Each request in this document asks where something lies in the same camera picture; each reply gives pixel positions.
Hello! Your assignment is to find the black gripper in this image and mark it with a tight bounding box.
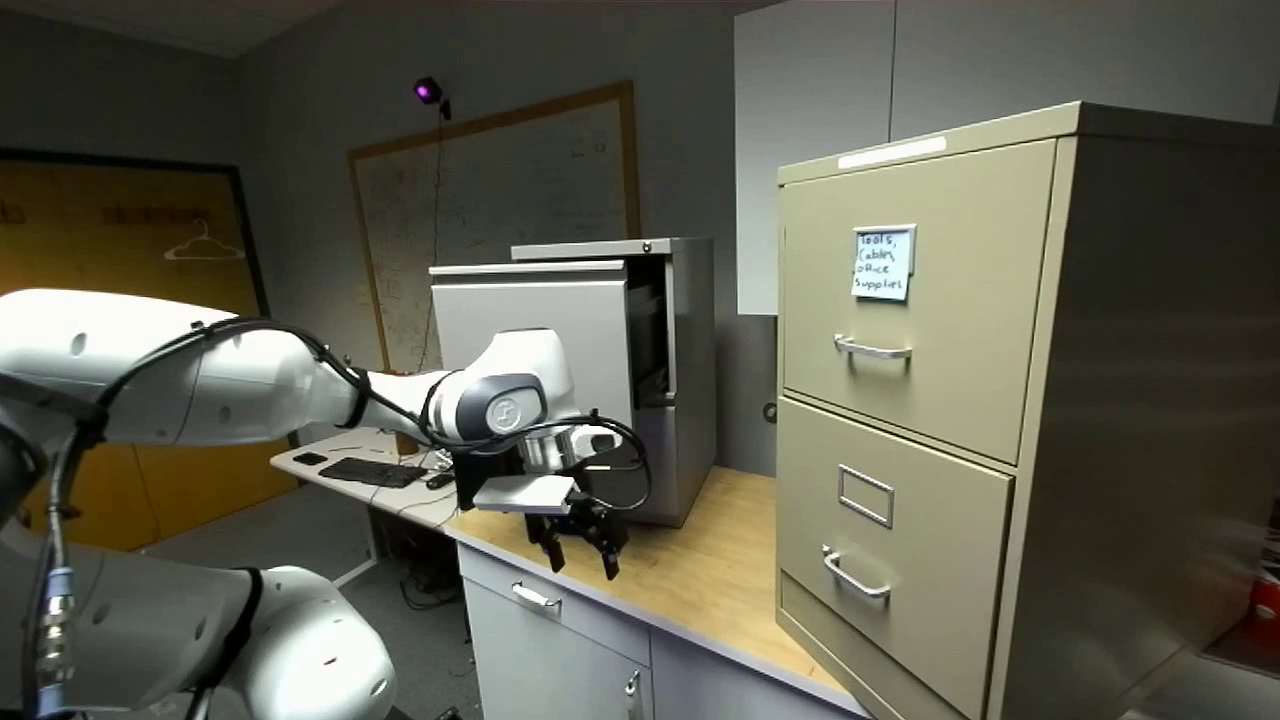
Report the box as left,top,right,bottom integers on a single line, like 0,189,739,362
528,416,652,579

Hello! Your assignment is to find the grey top cabinet drawer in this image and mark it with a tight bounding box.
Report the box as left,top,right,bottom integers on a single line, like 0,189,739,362
429,260,634,422

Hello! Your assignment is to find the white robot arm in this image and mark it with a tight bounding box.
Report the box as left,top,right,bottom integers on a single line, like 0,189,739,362
0,290,652,720

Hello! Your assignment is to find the grey desk drawer unit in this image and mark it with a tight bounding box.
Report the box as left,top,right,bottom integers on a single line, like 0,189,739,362
462,543,864,720

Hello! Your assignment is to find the grey filing cabinet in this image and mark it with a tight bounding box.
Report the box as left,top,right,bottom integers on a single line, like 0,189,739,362
514,236,718,523

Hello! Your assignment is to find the beige lower drawer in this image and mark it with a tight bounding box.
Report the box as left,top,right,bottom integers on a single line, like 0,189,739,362
775,402,1010,720

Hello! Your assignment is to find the beige drawer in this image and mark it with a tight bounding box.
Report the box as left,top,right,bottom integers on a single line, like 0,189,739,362
779,140,1058,461
775,402,1010,720

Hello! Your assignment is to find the beige upper drawer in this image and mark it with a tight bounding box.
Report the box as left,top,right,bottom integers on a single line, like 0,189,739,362
779,140,1058,461

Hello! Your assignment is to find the beige filing cabinet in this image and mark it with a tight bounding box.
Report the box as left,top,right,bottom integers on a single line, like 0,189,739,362
775,100,1280,720

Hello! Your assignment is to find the black keyboard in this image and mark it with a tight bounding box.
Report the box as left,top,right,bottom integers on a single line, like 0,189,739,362
321,457,429,490

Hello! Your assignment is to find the wood framed whiteboard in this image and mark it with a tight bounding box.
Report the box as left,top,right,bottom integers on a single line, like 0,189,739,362
349,79,641,373

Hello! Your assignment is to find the white paper label note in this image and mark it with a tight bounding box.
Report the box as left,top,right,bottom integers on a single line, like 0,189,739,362
852,224,918,304

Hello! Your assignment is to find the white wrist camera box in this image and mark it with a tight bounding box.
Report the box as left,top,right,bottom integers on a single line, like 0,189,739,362
472,477,571,516

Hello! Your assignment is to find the purple lit camera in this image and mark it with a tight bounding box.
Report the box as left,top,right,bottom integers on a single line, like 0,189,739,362
413,78,453,122

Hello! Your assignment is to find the white wall cupboard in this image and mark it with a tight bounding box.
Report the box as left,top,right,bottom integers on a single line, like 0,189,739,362
734,0,1280,317

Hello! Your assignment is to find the orange wall board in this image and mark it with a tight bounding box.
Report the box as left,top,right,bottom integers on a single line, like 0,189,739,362
0,150,302,557

